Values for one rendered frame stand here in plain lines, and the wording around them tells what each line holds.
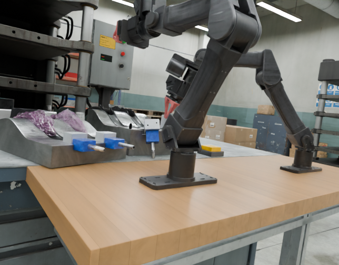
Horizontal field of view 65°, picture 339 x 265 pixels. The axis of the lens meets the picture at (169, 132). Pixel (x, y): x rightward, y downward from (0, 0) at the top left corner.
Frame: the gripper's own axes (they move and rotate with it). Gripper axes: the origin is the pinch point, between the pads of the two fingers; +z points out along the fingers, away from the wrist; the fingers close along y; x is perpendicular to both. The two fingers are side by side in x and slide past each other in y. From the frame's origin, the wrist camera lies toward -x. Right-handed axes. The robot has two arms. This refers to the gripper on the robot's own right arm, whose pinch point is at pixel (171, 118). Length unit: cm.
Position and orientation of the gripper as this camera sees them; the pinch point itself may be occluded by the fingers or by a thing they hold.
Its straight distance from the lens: 102.6
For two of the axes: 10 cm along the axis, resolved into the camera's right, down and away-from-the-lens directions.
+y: -7.2, -2.2, -6.5
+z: -4.5, 8.7, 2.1
